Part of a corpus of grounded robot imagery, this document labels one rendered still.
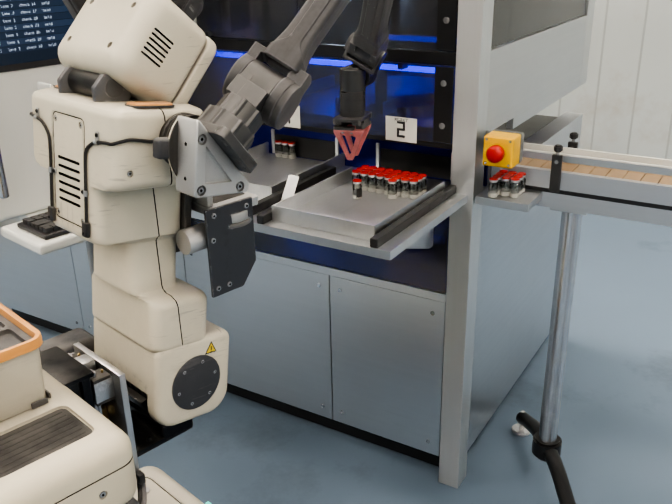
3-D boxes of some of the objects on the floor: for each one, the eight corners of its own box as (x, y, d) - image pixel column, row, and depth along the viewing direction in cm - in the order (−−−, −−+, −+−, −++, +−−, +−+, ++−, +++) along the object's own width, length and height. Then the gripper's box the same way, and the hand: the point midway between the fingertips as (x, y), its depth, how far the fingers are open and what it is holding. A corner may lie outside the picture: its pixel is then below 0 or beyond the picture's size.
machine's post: (447, 469, 222) (489, -439, 140) (466, 476, 219) (520, -448, 137) (438, 482, 217) (476, -453, 135) (457, 489, 214) (508, -462, 132)
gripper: (344, 86, 174) (344, 151, 180) (331, 93, 165) (332, 162, 171) (372, 87, 172) (372, 153, 178) (361, 94, 163) (361, 164, 169)
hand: (352, 154), depth 174 cm, fingers open, 4 cm apart
